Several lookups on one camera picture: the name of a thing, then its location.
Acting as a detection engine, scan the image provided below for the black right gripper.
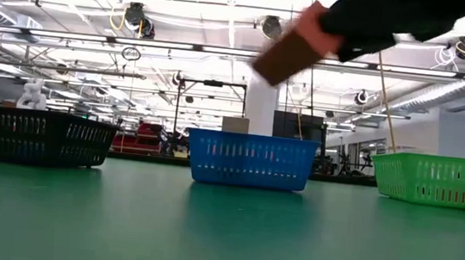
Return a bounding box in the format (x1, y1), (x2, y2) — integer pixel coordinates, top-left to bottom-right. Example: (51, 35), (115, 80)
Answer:
(315, 0), (465, 77)

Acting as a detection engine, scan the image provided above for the orange foam arch block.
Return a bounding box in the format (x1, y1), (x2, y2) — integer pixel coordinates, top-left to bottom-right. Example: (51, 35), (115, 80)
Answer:
(249, 0), (349, 95)

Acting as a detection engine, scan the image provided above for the long ceiling light strip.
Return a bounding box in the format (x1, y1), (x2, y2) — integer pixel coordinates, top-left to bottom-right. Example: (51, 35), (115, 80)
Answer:
(0, 23), (465, 81)

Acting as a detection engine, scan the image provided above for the black cabinet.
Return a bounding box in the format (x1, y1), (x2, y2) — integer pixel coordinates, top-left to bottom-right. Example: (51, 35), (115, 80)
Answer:
(271, 110), (326, 144)

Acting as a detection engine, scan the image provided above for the black machinery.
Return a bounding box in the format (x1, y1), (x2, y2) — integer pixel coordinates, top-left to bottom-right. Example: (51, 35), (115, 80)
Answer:
(318, 134), (382, 181)

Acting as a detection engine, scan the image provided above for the white pillar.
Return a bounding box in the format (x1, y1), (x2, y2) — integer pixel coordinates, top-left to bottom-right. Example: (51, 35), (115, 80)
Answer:
(243, 73), (282, 138)

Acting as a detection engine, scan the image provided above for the white robot figure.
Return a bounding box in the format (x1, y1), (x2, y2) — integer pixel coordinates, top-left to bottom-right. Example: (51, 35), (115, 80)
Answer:
(15, 77), (51, 112)

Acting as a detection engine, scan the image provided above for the green plastic basket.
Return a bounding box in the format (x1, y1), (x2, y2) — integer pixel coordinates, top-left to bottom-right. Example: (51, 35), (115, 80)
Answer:
(366, 148), (465, 211)

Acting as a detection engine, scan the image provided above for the blue plastic basket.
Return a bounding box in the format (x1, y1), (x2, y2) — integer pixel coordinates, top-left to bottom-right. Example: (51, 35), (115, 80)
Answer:
(183, 127), (321, 195)

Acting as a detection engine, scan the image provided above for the red tool cart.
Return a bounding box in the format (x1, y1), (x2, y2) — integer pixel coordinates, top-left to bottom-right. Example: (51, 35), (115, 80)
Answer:
(111, 119), (164, 158)

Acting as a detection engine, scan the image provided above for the black plastic basket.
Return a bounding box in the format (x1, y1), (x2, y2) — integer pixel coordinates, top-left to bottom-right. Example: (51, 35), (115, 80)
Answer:
(0, 105), (121, 174)

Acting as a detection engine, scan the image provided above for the yellow hanging rope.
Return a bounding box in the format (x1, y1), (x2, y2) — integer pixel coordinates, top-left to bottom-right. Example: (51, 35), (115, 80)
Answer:
(367, 52), (406, 153)

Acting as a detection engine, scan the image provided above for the hanging black cable ring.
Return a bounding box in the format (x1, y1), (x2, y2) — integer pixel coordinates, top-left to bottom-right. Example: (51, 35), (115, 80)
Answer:
(121, 45), (143, 62)

